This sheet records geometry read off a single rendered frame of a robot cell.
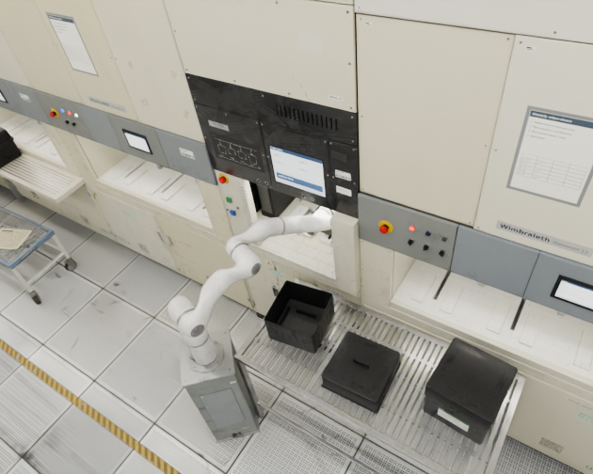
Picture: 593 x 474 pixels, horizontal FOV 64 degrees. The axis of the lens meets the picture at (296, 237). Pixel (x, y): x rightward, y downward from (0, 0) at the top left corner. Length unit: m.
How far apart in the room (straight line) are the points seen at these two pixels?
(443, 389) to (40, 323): 3.18
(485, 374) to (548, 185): 0.88
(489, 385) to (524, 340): 0.40
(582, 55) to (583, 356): 1.47
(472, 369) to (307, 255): 1.11
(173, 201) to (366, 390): 1.86
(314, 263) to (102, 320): 1.96
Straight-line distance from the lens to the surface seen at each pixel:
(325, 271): 2.69
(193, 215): 3.23
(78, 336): 4.07
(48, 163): 4.39
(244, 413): 2.97
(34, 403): 3.91
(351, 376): 2.34
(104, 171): 3.92
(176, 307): 2.32
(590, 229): 1.85
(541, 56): 1.55
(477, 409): 2.16
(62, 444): 3.66
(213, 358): 2.58
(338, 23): 1.74
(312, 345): 2.46
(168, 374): 3.57
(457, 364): 2.24
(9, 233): 4.48
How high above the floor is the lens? 2.94
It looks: 46 degrees down
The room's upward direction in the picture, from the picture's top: 9 degrees counter-clockwise
